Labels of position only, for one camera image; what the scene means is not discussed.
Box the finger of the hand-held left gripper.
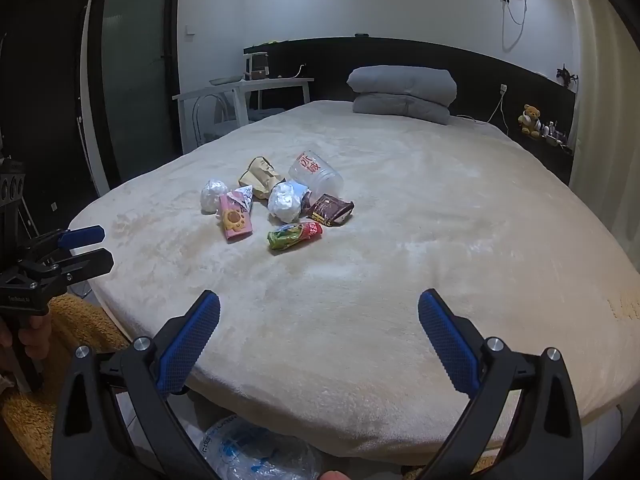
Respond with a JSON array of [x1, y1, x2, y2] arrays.
[[29, 247, 115, 286], [17, 226, 106, 261]]

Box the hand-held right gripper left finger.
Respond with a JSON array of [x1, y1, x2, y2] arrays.
[[50, 289, 236, 480]]

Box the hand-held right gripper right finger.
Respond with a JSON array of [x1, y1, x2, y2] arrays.
[[400, 288, 586, 480]]

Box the clear plastic bag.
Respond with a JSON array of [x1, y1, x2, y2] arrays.
[[197, 415, 323, 480]]

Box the pink snack box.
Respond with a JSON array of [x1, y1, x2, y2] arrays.
[[218, 192, 254, 243]]

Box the white plastic bag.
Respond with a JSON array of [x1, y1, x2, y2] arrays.
[[201, 178, 230, 213]]

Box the green and red snack packet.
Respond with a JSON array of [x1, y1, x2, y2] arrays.
[[267, 221, 324, 252]]

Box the white packet with blue print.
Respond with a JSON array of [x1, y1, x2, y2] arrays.
[[227, 185, 256, 213]]

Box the light blue foil snack packet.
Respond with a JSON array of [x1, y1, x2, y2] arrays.
[[267, 181, 313, 224]]

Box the dark brown chocolate wrapper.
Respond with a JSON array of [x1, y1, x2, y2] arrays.
[[306, 193, 356, 227]]

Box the person's left hand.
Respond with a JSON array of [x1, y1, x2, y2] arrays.
[[0, 312, 54, 374]]

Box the beige plush blanket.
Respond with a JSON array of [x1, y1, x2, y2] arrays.
[[67, 100, 640, 453]]

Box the frosted glass door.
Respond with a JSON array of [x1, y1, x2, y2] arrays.
[[97, 0, 181, 196]]

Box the white desk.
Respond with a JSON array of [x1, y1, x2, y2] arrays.
[[172, 77, 315, 153]]

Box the clear plastic cup red print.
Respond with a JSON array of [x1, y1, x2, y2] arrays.
[[288, 149, 345, 197]]

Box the cluster of small bottles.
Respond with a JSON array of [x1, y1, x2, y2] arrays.
[[542, 120, 573, 153]]

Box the brown teddy bear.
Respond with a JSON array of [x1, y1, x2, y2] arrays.
[[517, 104, 545, 138]]

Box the small white appliance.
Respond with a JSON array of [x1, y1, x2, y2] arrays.
[[243, 52, 272, 81]]

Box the grey folded duvet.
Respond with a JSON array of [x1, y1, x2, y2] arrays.
[[346, 65, 458, 126]]

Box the cream curtain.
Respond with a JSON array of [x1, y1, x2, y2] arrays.
[[565, 0, 640, 271]]

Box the black figurine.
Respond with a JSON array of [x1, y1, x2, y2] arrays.
[[555, 64, 580, 92]]

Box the black headboard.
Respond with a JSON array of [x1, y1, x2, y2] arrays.
[[243, 35, 578, 186]]

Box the clear chair with metal frame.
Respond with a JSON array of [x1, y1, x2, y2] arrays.
[[189, 91, 236, 147]]

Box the white charger cable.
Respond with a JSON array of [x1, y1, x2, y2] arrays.
[[452, 85, 510, 123]]

